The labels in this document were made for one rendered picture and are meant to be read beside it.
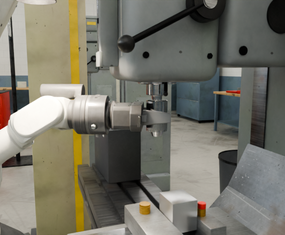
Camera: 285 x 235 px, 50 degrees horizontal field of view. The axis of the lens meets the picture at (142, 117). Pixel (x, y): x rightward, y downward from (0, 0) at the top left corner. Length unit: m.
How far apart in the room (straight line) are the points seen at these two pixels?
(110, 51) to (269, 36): 0.31
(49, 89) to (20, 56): 8.94
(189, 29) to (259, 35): 0.14
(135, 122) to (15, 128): 0.25
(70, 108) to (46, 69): 1.68
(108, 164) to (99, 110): 0.44
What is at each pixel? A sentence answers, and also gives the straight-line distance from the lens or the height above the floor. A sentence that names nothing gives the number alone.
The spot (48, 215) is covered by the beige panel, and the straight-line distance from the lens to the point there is 2.60.
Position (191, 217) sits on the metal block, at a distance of 0.61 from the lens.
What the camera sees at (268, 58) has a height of 1.36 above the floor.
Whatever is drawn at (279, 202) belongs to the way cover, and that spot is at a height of 1.01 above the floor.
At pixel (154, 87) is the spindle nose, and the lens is 0.66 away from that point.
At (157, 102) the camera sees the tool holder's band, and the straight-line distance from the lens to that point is 0.66.
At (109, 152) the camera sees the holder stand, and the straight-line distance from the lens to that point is 1.06.
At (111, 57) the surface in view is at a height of 1.36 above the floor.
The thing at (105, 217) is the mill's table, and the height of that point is 0.95.
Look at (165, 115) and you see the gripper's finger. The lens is 0.66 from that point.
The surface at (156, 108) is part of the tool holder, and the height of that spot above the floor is 1.25.
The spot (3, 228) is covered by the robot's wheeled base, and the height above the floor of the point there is 0.57.
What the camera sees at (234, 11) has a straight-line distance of 0.64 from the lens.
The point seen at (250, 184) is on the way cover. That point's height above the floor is 1.01.
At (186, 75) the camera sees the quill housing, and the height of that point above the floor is 1.32.
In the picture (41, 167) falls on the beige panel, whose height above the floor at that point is 0.62.
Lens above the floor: 1.33
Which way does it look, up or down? 9 degrees down
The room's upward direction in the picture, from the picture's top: straight up
